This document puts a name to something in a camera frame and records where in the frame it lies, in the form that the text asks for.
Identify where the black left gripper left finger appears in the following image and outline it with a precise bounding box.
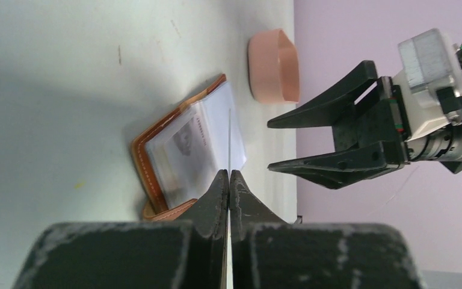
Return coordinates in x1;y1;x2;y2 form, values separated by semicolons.
13;170;229;288

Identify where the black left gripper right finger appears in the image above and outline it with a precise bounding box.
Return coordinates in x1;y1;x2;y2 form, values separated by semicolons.
229;170;425;288

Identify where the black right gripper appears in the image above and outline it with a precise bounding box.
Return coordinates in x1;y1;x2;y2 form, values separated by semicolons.
267;60;408;190

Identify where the pink plastic tray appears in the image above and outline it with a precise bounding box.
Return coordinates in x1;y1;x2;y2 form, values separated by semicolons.
247;28;300;104

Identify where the brown leather card holder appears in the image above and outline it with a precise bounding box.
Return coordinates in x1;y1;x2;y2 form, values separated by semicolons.
131;74;247;221

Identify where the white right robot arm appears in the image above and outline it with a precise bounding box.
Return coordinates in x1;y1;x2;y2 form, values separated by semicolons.
267;28;462;190

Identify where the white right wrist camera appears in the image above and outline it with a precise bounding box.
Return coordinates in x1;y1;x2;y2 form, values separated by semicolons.
393;28;462;141

